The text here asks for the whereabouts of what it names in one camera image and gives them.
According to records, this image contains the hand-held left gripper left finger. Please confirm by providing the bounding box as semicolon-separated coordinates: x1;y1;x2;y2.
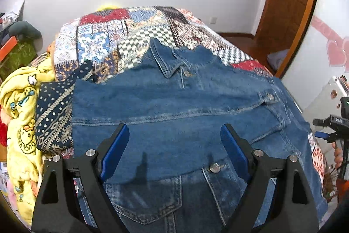
31;123;130;233

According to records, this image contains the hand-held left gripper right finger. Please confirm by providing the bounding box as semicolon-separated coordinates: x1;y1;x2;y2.
221;123;319;233

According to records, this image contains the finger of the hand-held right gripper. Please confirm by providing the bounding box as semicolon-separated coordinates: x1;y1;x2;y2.
314;131;334;143
313;118;332;128

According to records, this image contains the blue denim jacket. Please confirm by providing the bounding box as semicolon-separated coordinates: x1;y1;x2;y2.
70;39;329;233

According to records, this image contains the person's right hand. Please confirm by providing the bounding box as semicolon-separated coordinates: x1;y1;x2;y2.
332;141;344;170

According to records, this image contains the white cabinet with stickers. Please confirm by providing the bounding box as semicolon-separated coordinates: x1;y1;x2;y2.
302;76;349;141

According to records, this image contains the light blue cloth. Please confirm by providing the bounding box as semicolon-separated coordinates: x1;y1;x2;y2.
267;48;290;70

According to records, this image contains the wardrobe with pink heart stickers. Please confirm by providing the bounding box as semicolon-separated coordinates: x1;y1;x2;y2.
275;0;349;113

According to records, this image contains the yellow duck print blanket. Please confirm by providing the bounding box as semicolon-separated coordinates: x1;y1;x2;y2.
0;57;58;229

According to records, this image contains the patchwork patterned bedspread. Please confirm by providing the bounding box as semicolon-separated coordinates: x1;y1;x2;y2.
35;6;328;225

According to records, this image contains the red plush toy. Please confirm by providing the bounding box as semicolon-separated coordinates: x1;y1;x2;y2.
0;110;9;147

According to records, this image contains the green patterned table cover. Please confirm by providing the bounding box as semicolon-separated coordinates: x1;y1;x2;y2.
0;40;38;81

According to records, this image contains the yellow fuzzy hoop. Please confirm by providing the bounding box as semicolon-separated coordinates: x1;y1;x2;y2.
96;3;121;11

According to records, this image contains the orange box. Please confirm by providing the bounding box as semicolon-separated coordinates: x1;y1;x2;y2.
0;36;18;62

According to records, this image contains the dark green cushion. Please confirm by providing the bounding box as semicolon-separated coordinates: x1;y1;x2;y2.
8;21;42;40

